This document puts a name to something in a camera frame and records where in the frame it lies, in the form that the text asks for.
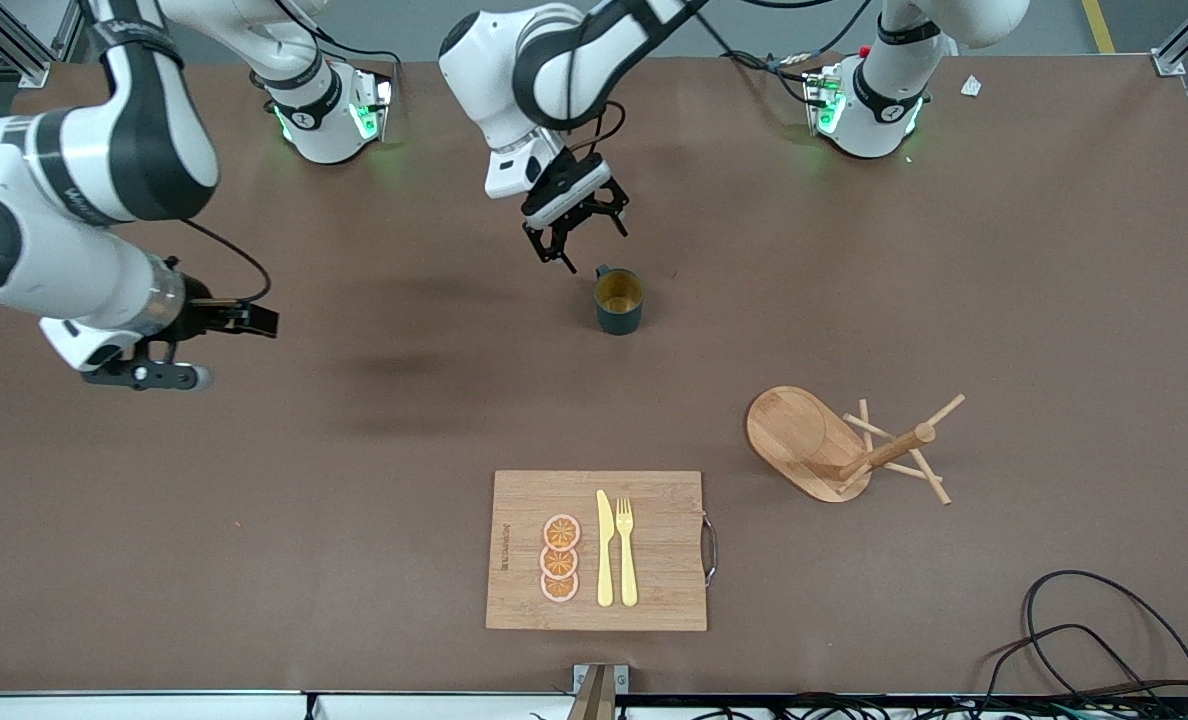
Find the toy orange slice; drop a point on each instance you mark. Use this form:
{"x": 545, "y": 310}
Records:
{"x": 559, "y": 588}
{"x": 561, "y": 531}

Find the yellow plastic fork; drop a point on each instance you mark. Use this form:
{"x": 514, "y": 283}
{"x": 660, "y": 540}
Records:
{"x": 627, "y": 570}

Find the brown table cover mat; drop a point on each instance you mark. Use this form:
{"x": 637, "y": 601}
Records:
{"x": 854, "y": 300}

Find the small white paper scrap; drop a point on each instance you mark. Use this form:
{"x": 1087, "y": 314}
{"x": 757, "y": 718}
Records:
{"x": 971, "y": 86}

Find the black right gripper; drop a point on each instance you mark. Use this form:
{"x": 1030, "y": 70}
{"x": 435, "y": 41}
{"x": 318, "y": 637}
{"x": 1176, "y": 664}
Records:
{"x": 197, "y": 312}

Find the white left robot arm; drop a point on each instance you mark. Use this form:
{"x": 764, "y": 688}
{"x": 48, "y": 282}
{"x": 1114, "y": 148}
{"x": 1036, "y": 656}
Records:
{"x": 514, "y": 70}

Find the wooden mug rack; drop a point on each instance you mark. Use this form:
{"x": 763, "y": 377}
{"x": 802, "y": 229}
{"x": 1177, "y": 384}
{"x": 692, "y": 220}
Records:
{"x": 804, "y": 430}

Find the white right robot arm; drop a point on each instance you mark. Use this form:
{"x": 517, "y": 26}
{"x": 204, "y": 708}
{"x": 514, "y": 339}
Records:
{"x": 104, "y": 150}

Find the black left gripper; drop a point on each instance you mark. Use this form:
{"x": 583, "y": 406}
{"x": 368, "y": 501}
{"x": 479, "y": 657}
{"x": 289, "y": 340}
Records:
{"x": 566, "y": 189}

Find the yellow plastic knife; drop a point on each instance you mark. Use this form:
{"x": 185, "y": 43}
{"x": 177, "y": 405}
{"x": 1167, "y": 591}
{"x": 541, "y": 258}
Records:
{"x": 605, "y": 560}

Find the dark teal mug yellow inside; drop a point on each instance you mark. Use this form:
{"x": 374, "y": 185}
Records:
{"x": 619, "y": 320}

